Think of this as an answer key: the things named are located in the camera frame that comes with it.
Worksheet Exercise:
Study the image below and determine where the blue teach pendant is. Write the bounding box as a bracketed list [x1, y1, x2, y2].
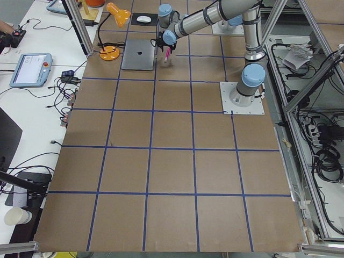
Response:
[46, 0, 67, 15]
[9, 53, 53, 88]

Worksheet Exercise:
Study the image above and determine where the aluminium frame post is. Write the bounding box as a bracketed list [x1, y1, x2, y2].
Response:
[62, 0, 94, 56]

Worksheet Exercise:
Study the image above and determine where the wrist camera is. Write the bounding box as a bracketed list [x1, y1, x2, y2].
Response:
[150, 38, 163, 48]

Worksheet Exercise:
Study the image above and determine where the white paper cup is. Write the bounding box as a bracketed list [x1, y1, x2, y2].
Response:
[4, 207, 32, 226]

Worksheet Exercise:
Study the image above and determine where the black power adapter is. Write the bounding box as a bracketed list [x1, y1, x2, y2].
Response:
[83, 19, 98, 26]

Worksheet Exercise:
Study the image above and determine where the orange cylindrical container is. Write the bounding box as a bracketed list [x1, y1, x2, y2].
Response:
[85, 0, 105, 8]

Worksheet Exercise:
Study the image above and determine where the white computer mouse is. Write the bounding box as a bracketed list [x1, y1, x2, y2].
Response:
[136, 16, 152, 24]

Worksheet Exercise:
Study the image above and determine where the orange desk lamp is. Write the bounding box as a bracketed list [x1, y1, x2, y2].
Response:
[97, 2, 131, 61]

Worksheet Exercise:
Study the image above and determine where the wooden stand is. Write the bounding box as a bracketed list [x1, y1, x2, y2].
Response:
[78, 0, 99, 21]

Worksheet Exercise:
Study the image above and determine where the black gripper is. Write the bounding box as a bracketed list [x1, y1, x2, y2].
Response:
[157, 31, 177, 51]

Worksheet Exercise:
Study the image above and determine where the black lamp cable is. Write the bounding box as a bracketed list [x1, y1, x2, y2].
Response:
[96, 41, 127, 56]

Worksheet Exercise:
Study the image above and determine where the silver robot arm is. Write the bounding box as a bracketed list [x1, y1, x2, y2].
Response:
[160, 1, 261, 83]
[217, 15, 243, 30]

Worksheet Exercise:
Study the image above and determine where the pink marker pen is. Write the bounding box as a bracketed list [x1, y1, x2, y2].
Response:
[164, 47, 171, 63]

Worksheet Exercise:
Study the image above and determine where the silver closed laptop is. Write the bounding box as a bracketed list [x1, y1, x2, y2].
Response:
[121, 39, 155, 71]

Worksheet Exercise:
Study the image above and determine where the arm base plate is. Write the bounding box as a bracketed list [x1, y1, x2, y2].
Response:
[219, 82, 265, 115]
[212, 23, 244, 37]

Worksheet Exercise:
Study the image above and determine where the black mousepad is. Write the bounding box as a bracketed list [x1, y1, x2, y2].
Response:
[131, 13, 158, 26]

